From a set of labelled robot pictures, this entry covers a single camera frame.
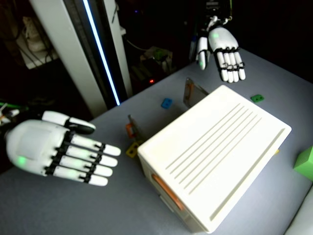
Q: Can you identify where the white cloth bundle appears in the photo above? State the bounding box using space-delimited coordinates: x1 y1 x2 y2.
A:
23 17 53 52

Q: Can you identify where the grey table cloth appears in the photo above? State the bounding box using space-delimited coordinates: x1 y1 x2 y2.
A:
0 47 313 235

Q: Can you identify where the white column with light strip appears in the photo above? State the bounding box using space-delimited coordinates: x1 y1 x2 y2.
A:
29 0 134 118

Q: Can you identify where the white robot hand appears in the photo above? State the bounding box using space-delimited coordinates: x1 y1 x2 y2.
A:
196 26 246 83
4 110 122 187

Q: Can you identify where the black device with red light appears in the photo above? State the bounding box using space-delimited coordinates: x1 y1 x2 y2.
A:
129 58 172 86

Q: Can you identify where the blue two-hole block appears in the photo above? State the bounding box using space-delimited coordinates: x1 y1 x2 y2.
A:
160 97 173 110

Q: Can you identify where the white plastic storage box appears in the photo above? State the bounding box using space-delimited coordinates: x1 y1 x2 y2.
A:
136 84 292 234

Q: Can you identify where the large green block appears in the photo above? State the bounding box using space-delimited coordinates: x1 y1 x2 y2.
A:
293 145 313 182

